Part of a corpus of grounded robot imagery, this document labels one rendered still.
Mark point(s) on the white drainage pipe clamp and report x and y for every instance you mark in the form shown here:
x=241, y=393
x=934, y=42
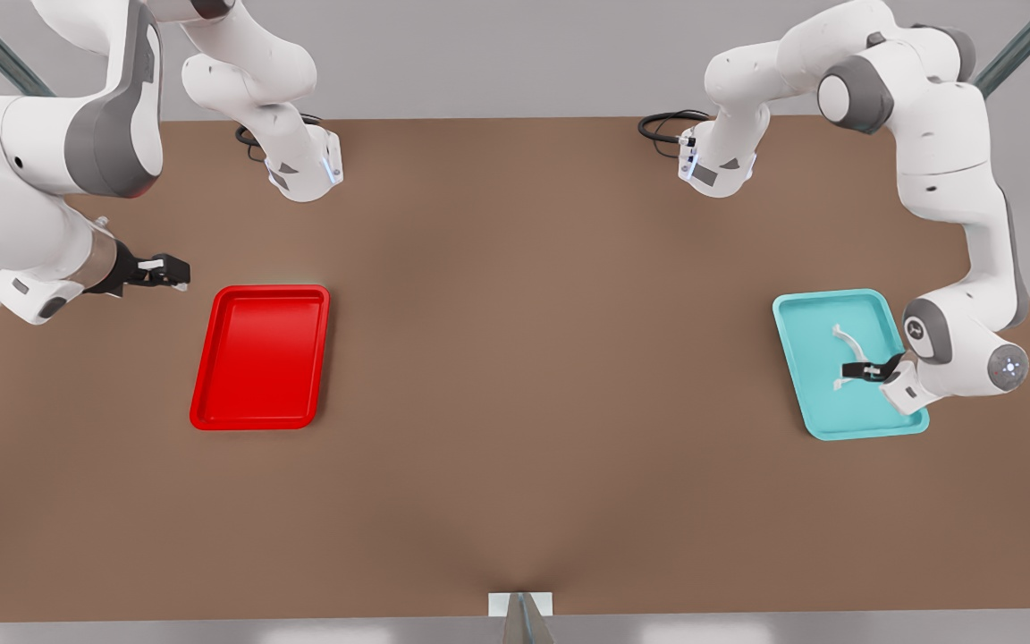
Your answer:
x=848, y=340

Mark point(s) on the red rectangular tray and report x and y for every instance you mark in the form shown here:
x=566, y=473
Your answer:
x=260, y=358

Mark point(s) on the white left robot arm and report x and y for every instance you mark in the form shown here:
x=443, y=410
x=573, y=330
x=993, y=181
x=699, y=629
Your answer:
x=944, y=152

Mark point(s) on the teal rectangular tray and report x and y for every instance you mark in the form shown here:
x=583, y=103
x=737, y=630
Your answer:
x=823, y=394

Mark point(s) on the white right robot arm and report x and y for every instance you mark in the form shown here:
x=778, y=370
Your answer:
x=28, y=152

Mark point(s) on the silver frame post with foot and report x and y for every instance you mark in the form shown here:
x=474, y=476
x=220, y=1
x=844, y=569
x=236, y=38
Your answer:
x=524, y=622

